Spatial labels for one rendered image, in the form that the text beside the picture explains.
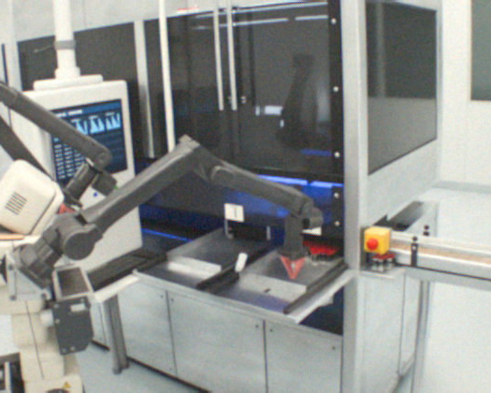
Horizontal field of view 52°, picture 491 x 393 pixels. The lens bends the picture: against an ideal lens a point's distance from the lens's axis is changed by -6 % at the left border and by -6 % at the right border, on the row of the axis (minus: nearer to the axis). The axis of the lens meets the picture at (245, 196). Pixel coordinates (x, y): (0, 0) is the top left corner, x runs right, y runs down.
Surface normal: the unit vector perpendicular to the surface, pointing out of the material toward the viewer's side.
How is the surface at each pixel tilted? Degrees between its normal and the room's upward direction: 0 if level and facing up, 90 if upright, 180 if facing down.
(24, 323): 90
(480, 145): 90
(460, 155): 90
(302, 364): 90
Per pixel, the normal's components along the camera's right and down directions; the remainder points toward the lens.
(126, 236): 0.84, 0.10
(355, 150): -0.59, 0.24
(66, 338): 0.42, 0.22
